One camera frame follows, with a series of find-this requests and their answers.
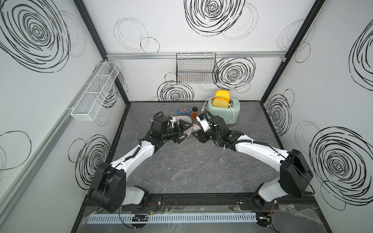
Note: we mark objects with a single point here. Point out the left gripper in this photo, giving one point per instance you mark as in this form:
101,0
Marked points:
178,132

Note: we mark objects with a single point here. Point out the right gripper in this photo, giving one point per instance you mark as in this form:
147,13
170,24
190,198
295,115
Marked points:
200,134

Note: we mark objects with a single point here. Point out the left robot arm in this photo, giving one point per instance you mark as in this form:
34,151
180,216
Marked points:
108,189

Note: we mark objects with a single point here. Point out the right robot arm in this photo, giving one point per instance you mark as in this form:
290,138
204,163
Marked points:
294,172

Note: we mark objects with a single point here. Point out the white storage box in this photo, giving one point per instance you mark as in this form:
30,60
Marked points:
187,119

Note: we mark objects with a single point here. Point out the blue candy packet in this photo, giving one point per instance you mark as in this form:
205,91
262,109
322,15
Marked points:
184,111

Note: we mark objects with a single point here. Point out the orange spice bottle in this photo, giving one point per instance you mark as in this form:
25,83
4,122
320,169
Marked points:
194,112

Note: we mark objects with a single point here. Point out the mint green toaster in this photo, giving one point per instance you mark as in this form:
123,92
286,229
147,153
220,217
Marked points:
230,115

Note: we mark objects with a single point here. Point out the yellow toast slice front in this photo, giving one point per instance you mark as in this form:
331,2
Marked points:
221,102

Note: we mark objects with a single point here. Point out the yellow toast slice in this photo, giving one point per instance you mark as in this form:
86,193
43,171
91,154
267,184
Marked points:
223,94
221,102

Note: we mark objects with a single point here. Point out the yellow toast slice back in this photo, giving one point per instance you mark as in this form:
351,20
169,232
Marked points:
223,94

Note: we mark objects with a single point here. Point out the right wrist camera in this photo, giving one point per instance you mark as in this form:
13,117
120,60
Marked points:
202,119

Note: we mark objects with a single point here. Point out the black wire basket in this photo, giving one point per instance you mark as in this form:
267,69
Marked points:
196,70

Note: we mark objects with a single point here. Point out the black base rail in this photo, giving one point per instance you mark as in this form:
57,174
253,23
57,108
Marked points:
244,201

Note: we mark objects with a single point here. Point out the white slotted cable duct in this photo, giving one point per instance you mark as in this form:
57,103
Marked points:
173,218

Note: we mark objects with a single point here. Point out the aluminium wall rail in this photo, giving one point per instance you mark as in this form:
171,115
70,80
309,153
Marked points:
195,55

